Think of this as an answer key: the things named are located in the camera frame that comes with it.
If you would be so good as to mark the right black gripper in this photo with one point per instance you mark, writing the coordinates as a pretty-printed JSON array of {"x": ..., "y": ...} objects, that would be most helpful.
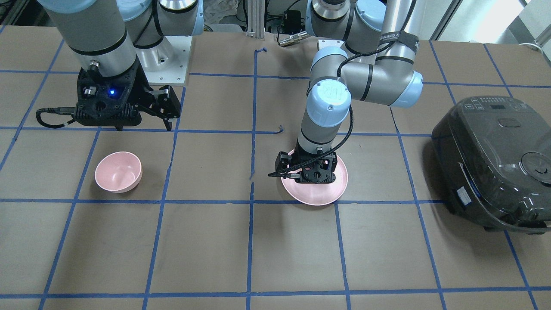
[{"x": 145, "y": 93}]

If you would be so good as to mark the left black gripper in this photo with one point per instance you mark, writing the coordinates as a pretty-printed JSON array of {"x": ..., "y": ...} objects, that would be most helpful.
[{"x": 284, "y": 162}]

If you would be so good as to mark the pink bowl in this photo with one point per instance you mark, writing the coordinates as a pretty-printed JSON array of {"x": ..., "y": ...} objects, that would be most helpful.
[{"x": 119, "y": 172}]

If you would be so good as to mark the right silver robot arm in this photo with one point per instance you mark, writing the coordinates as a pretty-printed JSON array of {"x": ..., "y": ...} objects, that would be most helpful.
[{"x": 116, "y": 43}]

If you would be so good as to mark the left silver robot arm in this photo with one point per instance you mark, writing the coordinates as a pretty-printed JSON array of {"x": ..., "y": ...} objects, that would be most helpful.
[{"x": 375, "y": 65}]

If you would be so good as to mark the pink plate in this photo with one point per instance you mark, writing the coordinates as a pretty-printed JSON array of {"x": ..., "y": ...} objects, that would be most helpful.
[{"x": 319, "y": 194}]

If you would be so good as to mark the dark grey rice cooker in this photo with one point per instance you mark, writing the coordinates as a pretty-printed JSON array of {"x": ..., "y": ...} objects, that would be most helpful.
[{"x": 494, "y": 152}]

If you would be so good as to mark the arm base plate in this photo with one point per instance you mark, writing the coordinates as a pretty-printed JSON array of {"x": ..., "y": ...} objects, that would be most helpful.
[{"x": 168, "y": 62}]

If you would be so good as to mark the aluminium frame post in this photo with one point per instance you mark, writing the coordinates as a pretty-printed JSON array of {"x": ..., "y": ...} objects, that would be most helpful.
[{"x": 256, "y": 12}]

